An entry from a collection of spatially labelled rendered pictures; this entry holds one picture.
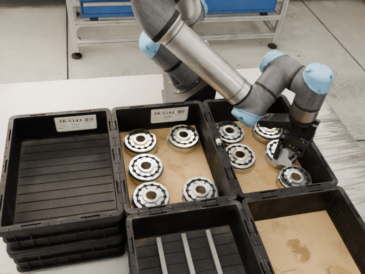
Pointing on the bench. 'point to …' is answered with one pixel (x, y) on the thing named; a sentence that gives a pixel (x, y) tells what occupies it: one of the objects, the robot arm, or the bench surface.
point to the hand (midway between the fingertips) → (276, 158)
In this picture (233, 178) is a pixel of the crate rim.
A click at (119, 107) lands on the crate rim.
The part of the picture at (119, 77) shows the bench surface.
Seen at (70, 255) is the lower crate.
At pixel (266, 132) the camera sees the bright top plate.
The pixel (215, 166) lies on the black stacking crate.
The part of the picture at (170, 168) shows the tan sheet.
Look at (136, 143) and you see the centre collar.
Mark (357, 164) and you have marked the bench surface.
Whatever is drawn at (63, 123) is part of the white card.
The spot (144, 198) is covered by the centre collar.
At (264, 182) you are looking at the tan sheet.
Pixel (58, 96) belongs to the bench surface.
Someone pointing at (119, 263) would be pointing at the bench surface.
